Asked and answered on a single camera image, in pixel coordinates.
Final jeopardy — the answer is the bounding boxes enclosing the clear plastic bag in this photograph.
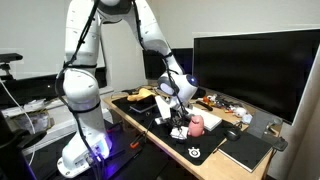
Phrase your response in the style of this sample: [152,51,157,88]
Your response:
[11,109,52,134]

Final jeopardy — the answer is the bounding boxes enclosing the black computer mouse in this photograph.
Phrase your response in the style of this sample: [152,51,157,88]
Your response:
[224,127,242,142]

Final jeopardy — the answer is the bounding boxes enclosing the white cable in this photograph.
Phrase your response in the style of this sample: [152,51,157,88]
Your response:
[0,79,37,167]

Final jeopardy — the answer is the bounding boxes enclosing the small orange trinkets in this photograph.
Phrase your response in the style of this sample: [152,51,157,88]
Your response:
[202,94,218,105]

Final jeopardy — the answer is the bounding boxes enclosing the black notebook white pages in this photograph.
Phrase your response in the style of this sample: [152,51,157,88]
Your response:
[128,100,160,115]

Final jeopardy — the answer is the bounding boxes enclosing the small white toy figure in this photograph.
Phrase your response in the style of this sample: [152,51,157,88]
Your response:
[233,105,250,119]

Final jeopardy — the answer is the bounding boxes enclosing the flat black notebook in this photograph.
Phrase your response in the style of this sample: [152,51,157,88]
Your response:
[217,131,275,174]

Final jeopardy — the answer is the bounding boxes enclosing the black remote control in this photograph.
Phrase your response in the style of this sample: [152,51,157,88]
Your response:
[195,100,215,112]

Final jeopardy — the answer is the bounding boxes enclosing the large black computer monitor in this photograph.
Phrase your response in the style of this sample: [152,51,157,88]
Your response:
[192,28,320,126]

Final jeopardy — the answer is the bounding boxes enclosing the yellow cloth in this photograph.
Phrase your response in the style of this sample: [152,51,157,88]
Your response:
[126,87,157,102]

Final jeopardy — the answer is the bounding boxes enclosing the small white AirTag box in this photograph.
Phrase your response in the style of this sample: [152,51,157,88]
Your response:
[153,116,168,126]

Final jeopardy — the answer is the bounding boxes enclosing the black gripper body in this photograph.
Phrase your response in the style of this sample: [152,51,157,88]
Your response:
[168,107,188,124]

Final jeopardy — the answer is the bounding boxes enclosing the black desk clamp mount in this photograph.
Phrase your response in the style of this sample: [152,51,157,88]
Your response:
[270,135,290,153]

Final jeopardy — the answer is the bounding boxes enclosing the black desk mat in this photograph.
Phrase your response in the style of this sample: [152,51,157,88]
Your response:
[111,95,250,167]

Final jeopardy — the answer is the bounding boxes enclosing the black camera on stand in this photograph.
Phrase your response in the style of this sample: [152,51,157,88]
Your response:
[0,52,24,82]

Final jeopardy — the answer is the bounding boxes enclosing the black oval case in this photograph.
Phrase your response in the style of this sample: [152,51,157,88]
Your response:
[194,87,208,100]

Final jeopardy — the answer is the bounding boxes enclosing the grey metal stand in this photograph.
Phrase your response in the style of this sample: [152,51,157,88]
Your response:
[246,110,284,140]

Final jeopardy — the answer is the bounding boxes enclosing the white AirTag paper sleeve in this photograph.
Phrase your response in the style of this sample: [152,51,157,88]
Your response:
[169,125,190,141]

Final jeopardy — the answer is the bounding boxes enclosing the black tripod stand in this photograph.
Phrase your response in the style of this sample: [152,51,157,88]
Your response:
[0,111,48,180]

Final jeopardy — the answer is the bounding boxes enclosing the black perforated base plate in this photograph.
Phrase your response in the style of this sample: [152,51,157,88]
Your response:
[28,119,174,180]

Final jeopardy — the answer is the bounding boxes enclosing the orange black clamp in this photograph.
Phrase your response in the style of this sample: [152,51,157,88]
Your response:
[129,130,148,150]

